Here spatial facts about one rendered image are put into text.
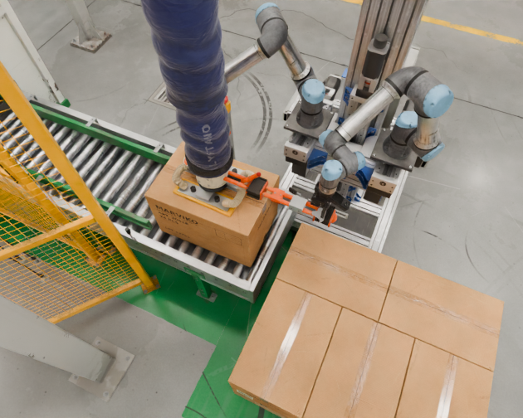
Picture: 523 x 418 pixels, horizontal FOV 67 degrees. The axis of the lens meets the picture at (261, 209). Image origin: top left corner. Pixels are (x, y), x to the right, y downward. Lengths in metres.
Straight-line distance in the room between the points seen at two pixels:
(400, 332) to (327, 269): 0.50
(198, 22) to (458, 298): 1.93
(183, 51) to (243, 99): 2.53
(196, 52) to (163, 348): 1.97
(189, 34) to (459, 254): 2.54
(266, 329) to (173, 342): 0.82
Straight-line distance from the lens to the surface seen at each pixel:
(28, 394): 3.05
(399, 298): 2.35
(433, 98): 1.62
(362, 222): 2.89
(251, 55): 1.85
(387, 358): 2.24
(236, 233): 1.96
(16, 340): 1.94
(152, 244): 2.39
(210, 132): 1.63
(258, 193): 1.86
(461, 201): 3.51
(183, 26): 1.31
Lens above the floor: 2.67
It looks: 59 degrees down
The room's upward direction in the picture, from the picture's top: 1 degrees counter-clockwise
